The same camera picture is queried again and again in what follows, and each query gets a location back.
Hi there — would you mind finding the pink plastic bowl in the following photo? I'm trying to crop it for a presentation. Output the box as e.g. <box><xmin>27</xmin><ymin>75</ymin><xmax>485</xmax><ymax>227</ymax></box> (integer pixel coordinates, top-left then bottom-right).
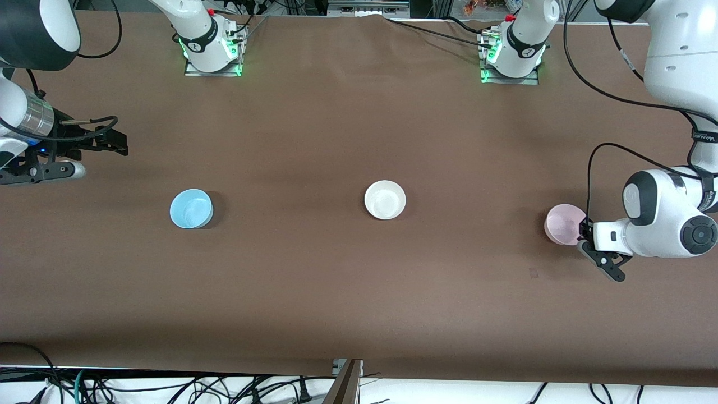
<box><xmin>544</xmin><ymin>204</ymin><xmax>588</xmax><ymax>246</ymax></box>

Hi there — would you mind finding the light blue plastic bowl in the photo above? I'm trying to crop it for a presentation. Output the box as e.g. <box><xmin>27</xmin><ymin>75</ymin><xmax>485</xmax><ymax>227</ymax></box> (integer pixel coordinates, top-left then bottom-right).
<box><xmin>169</xmin><ymin>189</ymin><xmax>214</xmax><ymax>230</ymax></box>

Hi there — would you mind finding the white plastic bowl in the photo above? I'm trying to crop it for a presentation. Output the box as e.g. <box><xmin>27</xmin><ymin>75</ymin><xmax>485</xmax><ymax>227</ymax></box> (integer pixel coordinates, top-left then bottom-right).
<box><xmin>364</xmin><ymin>180</ymin><xmax>407</xmax><ymax>220</ymax></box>

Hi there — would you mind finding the brown table cover sheet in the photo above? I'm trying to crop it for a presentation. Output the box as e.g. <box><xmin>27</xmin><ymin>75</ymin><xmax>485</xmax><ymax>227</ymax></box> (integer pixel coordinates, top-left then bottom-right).
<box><xmin>0</xmin><ymin>10</ymin><xmax>718</xmax><ymax>388</ymax></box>

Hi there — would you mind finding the grey metal box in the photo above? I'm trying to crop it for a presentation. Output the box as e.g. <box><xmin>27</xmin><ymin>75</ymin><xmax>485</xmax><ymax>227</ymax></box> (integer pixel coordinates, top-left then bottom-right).
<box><xmin>327</xmin><ymin>0</ymin><xmax>411</xmax><ymax>17</ymax></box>

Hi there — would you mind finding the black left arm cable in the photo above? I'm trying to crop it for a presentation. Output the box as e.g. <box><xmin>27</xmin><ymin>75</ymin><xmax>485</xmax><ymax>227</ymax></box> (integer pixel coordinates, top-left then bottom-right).
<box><xmin>564</xmin><ymin>0</ymin><xmax>718</xmax><ymax>225</ymax></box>

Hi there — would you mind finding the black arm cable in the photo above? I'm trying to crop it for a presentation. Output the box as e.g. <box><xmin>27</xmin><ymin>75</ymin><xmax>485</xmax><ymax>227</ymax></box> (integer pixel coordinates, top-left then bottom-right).
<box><xmin>11</xmin><ymin>0</ymin><xmax>123</xmax><ymax>142</ymax></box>
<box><xmin>564</xmin><ymin>0</ymin><xmax>718</xmax><ymax>225</ymax></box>

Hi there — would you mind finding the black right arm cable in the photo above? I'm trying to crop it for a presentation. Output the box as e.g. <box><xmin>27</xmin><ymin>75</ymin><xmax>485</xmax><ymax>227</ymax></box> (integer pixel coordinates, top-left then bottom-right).
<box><xmin>11</xmin><ymin>0</ymin><xmax>123</xmax><ymax>142</ymax></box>

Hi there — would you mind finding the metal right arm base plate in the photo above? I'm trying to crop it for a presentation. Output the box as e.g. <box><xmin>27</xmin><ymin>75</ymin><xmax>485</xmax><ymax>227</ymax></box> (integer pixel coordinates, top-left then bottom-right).
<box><xmin>184</xmin><ymin>59</ymin><xmax>243</xmax><ymax>77</ymax></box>

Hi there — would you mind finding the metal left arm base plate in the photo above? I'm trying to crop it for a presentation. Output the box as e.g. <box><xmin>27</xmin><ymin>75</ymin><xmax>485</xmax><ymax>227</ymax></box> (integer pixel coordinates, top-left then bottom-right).
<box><xmin>480</xmin><ymin>34</ymin><xmax>540</xmax><ymax>86</ymax></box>

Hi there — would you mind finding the black looping floor cable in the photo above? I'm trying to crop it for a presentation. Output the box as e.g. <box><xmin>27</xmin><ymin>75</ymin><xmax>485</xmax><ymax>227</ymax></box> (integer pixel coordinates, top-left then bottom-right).
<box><xmin>0</xmin><ymin>341</ymin><xmax>59</xmax><ymax>404</ymax></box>

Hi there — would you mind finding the black base power cable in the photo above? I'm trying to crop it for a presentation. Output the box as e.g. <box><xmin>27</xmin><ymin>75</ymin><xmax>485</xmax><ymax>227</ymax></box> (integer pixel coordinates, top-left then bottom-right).
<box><xmin>385</xmin><ymin>19</ymin><xmax>489</xmax><ymax>45</ymax></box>

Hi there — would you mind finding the aluminium profile post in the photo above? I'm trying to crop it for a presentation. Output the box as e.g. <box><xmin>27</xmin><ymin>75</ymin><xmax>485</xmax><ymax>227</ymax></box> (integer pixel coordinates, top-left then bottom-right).
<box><xmin>323</xmin><ymin>359</ymin><xmax>364</xmax><ymax>404</ymax></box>

